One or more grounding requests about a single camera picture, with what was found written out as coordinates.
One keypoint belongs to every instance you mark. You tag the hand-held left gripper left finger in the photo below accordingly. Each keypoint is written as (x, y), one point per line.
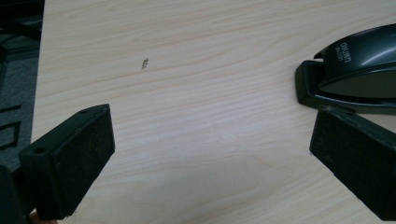
(71, 168)

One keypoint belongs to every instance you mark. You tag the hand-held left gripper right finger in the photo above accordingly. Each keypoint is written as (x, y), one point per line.
(358, 155)

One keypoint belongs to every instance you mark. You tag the black stapler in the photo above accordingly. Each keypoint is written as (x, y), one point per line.
(358, 62)

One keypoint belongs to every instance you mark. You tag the black metal stand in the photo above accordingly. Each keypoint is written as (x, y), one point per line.
(18, 18)

